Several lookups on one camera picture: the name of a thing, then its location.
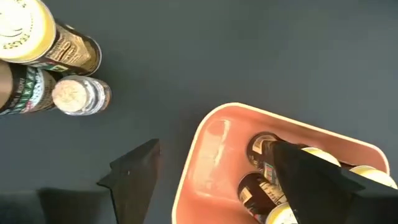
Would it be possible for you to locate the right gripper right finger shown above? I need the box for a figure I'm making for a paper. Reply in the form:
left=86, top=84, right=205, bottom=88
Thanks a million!
left=272, top=140, right=398, bottom=224

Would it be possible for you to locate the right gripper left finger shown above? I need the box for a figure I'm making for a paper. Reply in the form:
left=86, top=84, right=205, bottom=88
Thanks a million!
left=0, top=138, right=162, bottom=224

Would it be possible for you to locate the yellow-lid chili crunch can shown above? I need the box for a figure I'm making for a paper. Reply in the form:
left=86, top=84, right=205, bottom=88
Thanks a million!
left=246, top=131, right=341, bottom=175
left=237, top=172, right=299, bottom=224
left=0, top=0, right=103, bottom=77
left=349, top=164, right=398, bottom=191

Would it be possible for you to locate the small pink-capped item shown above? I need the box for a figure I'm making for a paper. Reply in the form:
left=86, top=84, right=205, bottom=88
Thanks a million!
left=51, top=75, right=113, bottom=117

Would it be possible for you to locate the gold-label furikake glass jar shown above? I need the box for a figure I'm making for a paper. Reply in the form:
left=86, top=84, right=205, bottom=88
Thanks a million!
left=0, top=60, right=58, bottom=117

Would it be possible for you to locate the salmon red plastic bin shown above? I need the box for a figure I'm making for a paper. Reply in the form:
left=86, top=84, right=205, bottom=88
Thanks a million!
left=171, top=101, right=391, bottom=224

